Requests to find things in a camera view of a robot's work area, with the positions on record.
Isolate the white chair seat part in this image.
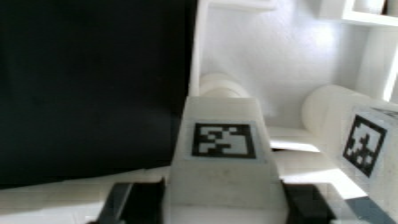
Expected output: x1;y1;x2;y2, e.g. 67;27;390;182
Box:
189;0;398;153

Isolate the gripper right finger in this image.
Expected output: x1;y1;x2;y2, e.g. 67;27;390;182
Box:
282;184;335;224

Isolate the white chair leg with tag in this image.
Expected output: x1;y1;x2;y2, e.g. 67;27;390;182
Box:
301;85;398;224

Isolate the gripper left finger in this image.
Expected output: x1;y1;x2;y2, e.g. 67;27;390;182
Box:
86;181;165;224

